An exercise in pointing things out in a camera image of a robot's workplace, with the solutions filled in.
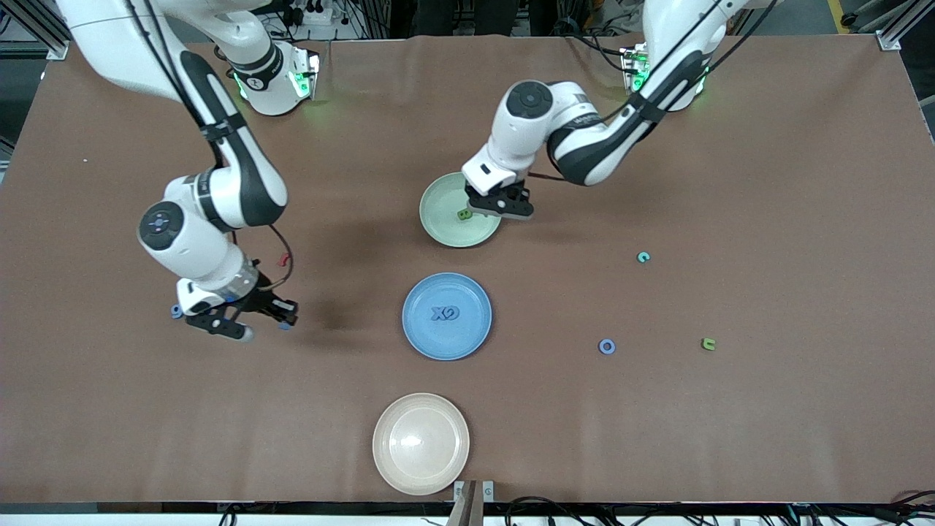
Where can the brown table cover sheet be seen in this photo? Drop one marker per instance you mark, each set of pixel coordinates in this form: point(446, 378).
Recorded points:
point(730, 438)

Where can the white power strip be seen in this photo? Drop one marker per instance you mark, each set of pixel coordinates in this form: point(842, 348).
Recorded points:
point(315, 16)

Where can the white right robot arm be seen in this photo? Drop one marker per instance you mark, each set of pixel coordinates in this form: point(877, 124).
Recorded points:
point(190, 248)

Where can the light green plate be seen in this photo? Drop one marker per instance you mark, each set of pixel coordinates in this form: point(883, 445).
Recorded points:
point(445, 226)

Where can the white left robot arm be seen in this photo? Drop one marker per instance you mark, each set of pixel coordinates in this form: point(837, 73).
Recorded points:
point(584, 139)

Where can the blue letter o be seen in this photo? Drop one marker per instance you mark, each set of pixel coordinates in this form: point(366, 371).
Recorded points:
point(601, 346)

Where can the blue plate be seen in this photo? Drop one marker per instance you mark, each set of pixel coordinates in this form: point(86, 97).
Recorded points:
point(447, 343)

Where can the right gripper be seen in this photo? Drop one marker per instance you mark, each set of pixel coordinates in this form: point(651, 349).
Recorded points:
point(258, 299)

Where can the beige plate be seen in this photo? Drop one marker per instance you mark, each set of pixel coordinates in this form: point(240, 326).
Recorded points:
point(421, 444)

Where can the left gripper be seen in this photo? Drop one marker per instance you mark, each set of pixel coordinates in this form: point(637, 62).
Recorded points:
point(516, 194)

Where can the aluminium frame post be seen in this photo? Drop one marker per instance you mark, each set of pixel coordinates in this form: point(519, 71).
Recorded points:
point(888, 40)
point(29, 25)

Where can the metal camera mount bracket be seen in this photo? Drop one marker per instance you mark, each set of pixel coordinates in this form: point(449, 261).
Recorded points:
point(473, 504)

